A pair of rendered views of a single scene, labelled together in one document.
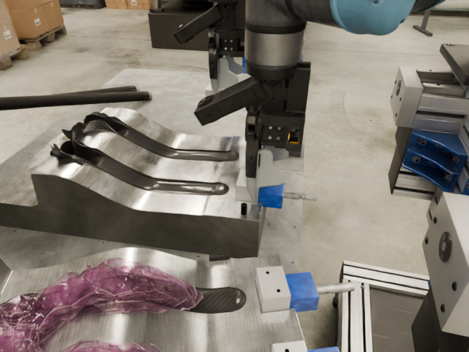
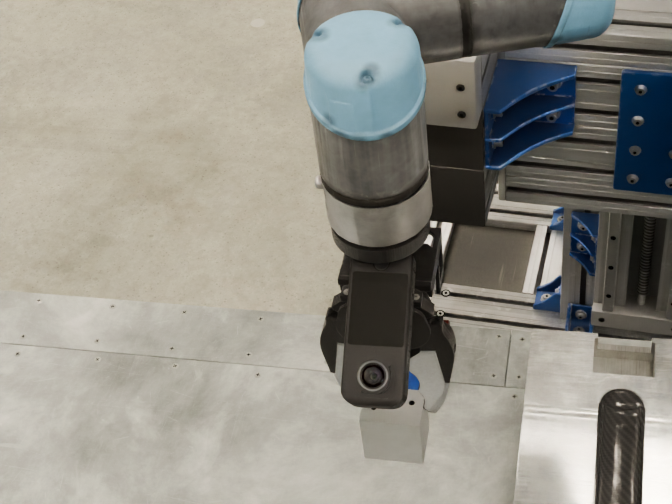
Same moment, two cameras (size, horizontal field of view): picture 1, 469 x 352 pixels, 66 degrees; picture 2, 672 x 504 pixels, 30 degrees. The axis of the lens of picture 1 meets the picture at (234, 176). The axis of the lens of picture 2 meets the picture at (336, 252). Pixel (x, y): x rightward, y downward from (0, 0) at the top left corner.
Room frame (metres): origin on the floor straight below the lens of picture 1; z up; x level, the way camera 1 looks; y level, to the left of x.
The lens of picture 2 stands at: (0.75, 0.65, 1.78)
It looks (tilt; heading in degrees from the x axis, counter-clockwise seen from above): 46 degrees down; 277
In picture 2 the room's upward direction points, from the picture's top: 9 degrees counter-clockwise
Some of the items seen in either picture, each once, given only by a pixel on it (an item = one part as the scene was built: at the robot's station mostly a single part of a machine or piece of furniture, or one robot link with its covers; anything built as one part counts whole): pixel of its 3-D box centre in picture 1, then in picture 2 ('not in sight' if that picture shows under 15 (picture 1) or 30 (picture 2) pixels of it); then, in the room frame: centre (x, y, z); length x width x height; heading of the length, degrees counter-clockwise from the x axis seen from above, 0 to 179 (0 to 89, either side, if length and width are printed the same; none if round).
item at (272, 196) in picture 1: (276, 193); not in sight; (0.48, -0.07, 0.89); 0.13 x 0.05 x 0.05; 80
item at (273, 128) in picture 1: (275, 104); not in sight; (0.48, -0.06, 1.05); 0.09 x 0.08 x 0.12; 80
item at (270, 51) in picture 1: (273, 45); not in sight; (0.49, -0.05, 1.13); 0.08 x 0.08 x 0.05
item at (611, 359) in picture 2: not in sight; (622, 367); (0.59, -0.05, 0.87); 0.05 x 0.05 x 0.04; 80
